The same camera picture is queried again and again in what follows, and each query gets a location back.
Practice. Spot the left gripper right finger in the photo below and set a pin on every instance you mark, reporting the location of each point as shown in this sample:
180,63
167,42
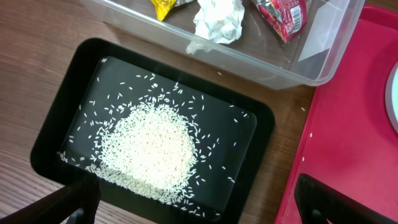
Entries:
318,203

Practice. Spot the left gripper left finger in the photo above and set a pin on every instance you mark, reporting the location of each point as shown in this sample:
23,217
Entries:
74,203

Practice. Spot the white rice grains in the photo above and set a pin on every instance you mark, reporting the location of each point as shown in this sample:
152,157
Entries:
159,139

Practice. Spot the large light blue plate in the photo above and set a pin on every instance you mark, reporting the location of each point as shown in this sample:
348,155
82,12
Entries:
391,97

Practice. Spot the red silver snack wrapper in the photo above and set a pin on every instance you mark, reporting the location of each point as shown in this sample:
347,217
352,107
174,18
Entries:
286,17

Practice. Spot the white tissue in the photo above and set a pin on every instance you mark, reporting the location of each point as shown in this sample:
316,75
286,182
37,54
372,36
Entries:
219,20

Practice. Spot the yellow snack wrapper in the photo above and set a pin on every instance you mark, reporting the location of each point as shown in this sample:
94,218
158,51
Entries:
163,7

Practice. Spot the black waste tray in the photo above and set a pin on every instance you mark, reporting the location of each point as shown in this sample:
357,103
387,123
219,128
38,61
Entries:
77,77

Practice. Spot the clear plastic waste bin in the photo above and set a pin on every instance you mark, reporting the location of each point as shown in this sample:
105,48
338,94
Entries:
310,58

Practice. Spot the red serving tray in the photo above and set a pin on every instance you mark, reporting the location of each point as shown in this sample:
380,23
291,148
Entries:
348,142

